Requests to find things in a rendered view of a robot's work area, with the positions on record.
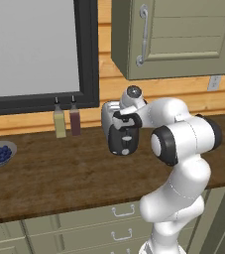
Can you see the grey bowl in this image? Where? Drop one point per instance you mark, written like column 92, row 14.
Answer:
column 13, row 149

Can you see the yellow oil bottle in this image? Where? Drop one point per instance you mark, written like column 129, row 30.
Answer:
column 59, row 124

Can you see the black framed window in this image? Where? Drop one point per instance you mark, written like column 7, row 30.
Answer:
column 31, row 46

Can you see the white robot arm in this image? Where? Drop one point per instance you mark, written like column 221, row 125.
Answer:
column 183, row 185

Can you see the dark red sauce bottle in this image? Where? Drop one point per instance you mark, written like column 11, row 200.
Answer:
column 75, row 123

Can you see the olive green wall cupboard door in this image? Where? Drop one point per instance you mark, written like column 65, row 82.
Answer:
column 190, row 36

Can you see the olive green drawer front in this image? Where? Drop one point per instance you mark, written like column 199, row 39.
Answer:
column 84, row 235
column 84, row 248
column 84, row 216

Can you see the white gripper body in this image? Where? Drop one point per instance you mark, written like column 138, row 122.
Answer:
column 125, row 123

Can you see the olive green base cupboard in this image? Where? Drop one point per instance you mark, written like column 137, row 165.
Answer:
column 216, row 221
column 3, row 239

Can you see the silver and black toaster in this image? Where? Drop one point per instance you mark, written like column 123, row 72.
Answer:
column 124, row 145

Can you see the white wall socket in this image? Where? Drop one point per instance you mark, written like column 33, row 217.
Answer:
column 214, row 83

